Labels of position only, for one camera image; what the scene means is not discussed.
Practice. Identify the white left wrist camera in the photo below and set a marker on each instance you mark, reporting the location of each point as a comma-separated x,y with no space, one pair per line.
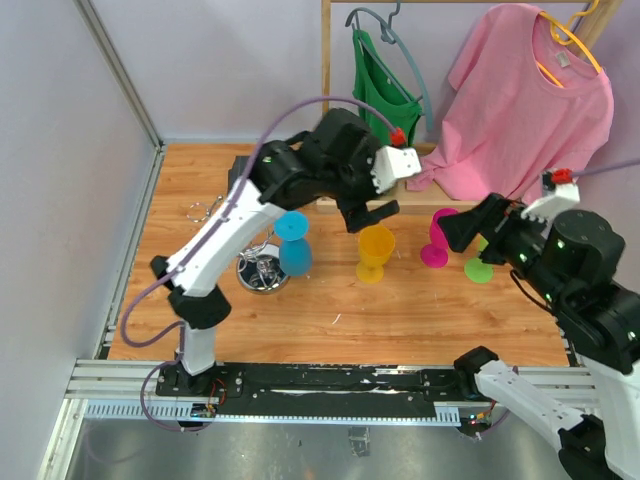
395,162

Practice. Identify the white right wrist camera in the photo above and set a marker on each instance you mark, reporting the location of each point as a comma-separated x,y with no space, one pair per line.
560,193

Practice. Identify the grey blue clothes hanger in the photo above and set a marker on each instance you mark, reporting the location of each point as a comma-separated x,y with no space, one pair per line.
389,36

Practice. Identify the aluminium frame rail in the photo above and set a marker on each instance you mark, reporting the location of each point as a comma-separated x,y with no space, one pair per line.
99,33

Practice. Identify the lime green plastic wine glass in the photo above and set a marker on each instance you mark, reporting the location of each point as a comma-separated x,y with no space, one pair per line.
475,269

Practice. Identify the magenta plastic wine glass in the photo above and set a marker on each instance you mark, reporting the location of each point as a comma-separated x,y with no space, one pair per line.
435,253

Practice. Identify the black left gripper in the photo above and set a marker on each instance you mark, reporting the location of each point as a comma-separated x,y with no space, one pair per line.
356,211

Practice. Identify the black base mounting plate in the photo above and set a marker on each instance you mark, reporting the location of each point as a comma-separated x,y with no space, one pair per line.
321,392

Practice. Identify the chrome wire wine glass rack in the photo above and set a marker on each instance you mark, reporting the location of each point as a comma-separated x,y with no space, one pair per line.
258,266

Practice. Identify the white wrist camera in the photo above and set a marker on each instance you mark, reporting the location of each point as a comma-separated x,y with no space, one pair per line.
560,193
395,162

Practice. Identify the blue plastic wine glass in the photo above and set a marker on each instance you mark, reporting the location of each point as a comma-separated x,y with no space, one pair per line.
295,254

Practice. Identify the wooden clothes rack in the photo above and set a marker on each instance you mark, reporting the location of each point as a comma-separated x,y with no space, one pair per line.
588,30

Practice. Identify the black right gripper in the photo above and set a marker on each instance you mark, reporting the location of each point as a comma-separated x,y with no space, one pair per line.
491,218

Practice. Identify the dark grey folded cloth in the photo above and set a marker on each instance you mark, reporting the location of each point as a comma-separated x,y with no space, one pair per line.
236,170

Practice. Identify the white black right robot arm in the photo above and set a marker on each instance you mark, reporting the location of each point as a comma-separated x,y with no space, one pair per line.
569,259

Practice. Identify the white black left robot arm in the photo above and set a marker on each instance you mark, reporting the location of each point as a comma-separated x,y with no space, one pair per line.
340,159

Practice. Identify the yellow plastic wine glass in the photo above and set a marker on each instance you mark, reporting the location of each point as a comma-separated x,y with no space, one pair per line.
375,246

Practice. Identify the pink t-shirt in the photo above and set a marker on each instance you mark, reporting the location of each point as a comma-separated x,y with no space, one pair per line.
523,104

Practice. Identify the yellow clothes hanger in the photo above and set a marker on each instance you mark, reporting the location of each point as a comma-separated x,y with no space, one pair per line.
562,35

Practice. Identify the green tank top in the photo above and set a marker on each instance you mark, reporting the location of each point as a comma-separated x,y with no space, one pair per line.
377,86

